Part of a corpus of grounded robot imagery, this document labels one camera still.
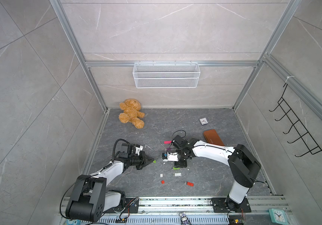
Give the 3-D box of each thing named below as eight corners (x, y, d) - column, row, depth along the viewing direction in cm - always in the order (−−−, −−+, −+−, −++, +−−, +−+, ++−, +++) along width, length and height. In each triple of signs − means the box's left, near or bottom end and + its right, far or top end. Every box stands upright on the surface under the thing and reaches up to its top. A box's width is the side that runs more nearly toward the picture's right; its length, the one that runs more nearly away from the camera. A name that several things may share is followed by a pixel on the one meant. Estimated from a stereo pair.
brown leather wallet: (211, 149, 98) (212, 147, 96) (202, 132, 107) (203, 130, 105) (223, 146, 99) (224, 144, 97) (213, 130, 108) (214, 128, 106)
